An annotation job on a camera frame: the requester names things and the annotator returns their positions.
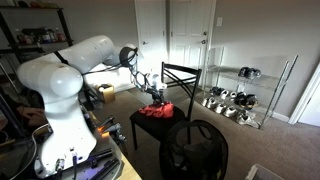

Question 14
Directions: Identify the black orange bar clamp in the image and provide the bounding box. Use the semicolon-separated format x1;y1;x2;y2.
101;123;128;144
97;115;116;130

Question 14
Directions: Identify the black mesh hamper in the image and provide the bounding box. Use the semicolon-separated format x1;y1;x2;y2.
158;119;230;180

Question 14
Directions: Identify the red piece of clothing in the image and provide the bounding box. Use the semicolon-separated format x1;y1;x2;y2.
138;101;175;119

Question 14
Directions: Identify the dark sneaker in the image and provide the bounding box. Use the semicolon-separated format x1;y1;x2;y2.
209;86;224;97

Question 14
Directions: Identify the white closet door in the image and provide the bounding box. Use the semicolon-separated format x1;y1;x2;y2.
134;0;168;74

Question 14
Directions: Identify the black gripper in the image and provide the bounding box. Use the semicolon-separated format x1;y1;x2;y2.
150;87;166;105

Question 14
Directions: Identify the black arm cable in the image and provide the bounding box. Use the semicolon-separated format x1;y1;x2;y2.
53;46;140;76

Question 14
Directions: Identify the black bookshelf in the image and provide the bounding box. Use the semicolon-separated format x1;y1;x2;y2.
0;5;74;111

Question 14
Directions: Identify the black metal chair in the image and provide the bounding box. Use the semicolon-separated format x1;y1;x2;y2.
129;61;203;151

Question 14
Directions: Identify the wire shoe rack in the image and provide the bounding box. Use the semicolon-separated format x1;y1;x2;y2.
201;46;299;130

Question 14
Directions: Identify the clear plastic bin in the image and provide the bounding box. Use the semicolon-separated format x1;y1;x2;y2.
245;163;285;180

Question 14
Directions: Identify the cardboard box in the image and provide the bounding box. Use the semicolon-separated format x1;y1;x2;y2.
95;83;116;104

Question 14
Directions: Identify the black metal bar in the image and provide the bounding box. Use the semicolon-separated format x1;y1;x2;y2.
89;148;121;180

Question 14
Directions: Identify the white entrance door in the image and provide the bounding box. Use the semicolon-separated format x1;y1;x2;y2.
169;0;216;73

